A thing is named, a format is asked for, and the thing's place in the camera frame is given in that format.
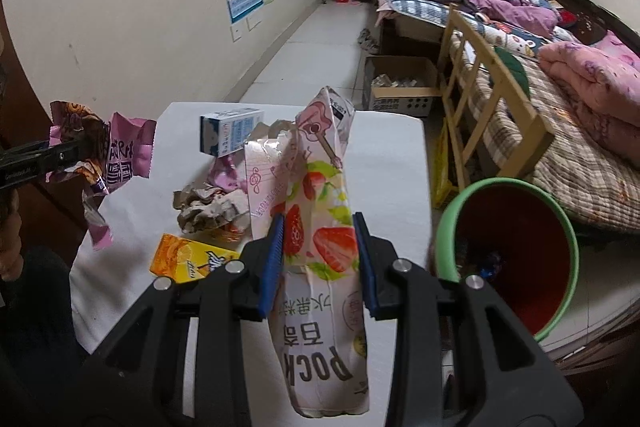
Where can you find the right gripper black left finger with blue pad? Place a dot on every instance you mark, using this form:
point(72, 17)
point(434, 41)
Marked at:
point(175, 357)

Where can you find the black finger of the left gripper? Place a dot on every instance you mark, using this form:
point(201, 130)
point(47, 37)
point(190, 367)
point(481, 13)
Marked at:
point(30, 162)

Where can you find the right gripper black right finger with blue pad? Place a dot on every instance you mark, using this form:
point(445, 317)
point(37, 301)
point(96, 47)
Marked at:
point(462, 357)

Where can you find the purple snack wrapper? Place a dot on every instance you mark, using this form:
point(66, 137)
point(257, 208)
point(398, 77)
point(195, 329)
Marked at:
point(120, 149)

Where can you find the pink strawberry pocky box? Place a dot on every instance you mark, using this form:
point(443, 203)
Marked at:
point(295, 169)

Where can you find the person's left hand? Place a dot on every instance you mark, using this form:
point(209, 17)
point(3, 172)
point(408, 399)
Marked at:
point(11, 260)

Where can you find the orange yellow juice carton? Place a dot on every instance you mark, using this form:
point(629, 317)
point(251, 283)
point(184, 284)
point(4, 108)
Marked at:
point(185, 261)

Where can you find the red bin green rim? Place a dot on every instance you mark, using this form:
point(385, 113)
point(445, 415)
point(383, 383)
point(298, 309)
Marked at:
point(516, 238)

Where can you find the crumpled paper ball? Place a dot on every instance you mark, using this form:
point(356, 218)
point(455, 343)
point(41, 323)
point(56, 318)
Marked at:
point(208, 208)

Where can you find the blue white milk carton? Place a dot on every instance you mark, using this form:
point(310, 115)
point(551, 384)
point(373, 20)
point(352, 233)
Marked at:
point(225, 132)

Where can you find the white table cover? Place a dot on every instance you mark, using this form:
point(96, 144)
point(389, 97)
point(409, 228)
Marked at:
point(386, 177)

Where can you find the bed with plaid quilt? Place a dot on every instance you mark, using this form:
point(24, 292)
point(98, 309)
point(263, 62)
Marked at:
point(590, 183)

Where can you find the cardboard box on floor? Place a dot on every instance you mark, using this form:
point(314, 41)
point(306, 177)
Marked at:
point(405, 85)

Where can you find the green folded cloth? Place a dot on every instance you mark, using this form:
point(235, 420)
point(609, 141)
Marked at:
point(514, 66)

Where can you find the folded pink comforter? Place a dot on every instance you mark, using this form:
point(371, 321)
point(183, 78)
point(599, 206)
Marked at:
point(603, 88)

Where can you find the dark wooden headboard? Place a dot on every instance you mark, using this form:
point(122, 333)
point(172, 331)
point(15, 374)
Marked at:
point(594, 22)

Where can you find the wooden bed rail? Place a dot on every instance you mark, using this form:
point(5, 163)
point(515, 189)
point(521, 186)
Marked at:
point(463, 54)

